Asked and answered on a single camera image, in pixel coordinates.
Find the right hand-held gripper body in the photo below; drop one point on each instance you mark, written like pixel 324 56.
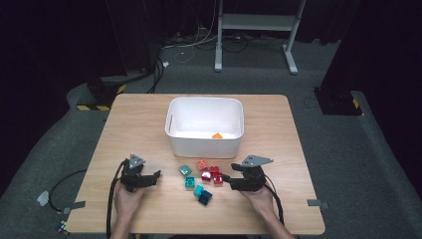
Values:
pixel 252 176

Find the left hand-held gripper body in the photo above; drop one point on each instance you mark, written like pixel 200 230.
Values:
pixel 132 176

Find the magenta toy block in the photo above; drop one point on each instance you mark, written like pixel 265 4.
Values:
pixel 206 175

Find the salmon toy block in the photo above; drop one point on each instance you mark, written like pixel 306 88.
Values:
pixel 201 164

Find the teal toy block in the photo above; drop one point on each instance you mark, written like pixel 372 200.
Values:
pixel 185 170
pixel 189 182

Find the light blue toy block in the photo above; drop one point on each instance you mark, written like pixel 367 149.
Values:
pixel 198 190

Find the orange toy block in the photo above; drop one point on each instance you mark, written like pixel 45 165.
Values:
pixel 217 136

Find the white plastic bin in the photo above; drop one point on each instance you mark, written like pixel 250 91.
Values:
pixel 202 147

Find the person's left hand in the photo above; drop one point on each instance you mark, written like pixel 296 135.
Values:
pixel 127 202

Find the person's right hand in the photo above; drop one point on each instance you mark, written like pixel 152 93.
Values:
pixel 260 202

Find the dark blue toy block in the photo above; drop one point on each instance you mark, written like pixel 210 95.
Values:
pixel 205 197

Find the grey tape strip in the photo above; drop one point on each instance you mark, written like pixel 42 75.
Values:
pixel 317 203
pixel 74 205

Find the yellow black hazard tape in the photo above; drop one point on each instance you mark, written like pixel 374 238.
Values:
pixel 93 108

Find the black stand base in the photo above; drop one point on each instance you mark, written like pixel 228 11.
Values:
pixel 338 103
pixel 104 93

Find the colourful puzzle cube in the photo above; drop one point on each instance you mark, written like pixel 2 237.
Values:
pixel 62 228

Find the white metal stand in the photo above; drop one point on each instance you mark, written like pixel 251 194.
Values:
pixel 258 22

